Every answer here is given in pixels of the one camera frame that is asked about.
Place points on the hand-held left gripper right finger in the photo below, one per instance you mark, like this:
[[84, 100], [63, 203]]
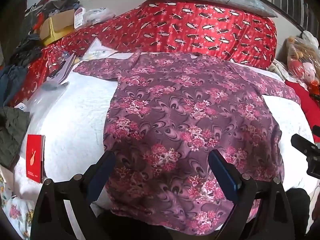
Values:
[[223, 177]]

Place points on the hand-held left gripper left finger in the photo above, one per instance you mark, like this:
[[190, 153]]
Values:
[[101, 175]]

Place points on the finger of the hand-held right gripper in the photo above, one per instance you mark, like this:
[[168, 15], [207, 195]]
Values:
[[314, 167], [303, 145]]

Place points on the purple floral shirt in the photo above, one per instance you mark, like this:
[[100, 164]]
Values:
[[175, 110]]

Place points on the blue clothes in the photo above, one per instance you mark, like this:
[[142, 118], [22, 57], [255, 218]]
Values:
[[12, 80]]

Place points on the dark grey clothes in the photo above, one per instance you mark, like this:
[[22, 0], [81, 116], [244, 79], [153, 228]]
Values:
[[27, 50]]

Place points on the bagged white clothes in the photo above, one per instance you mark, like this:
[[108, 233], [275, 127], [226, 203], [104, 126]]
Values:
[[100, 15]]

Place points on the pile of mixed clothes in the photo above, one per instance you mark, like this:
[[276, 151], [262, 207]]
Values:
[[57, 0]]

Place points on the plain red cloth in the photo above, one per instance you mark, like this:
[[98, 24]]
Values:
[[310, 105]]

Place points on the white quilted blanket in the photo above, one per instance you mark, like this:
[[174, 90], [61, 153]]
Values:
[[75, 120]]

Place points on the red booklet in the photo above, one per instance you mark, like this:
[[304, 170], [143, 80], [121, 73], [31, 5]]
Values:
[[35, 157]]

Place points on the pale patterned cloth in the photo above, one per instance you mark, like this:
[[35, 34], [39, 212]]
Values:
[[277, 67]]

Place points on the bag of plush toys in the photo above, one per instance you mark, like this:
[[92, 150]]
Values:
[[300, 55]]

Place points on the floral cartoon bedsheet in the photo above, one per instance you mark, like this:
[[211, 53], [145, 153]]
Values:
[[17, 212]]

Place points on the clear plastic bag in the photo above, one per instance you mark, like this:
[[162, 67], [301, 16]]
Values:
[[42, 100]]

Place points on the dark green cloth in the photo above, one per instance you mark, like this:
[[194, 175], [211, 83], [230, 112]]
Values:
[[12, 135]]

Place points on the white paper leaflets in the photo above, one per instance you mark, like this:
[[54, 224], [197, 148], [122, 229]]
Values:
[[62, 70]]

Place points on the labelled plastic bag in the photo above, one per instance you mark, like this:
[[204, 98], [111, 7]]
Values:
[[97, 50]]

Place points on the yellow envelope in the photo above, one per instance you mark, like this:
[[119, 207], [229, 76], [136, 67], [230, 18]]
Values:
[[53, 36]]

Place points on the red and white packet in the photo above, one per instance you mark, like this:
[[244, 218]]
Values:
[[80, 17]]

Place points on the red printed blanket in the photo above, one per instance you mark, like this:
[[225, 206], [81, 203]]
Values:
[[187, 22]]

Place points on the cardboard box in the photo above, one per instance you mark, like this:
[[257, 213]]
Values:
[[62, 20]]

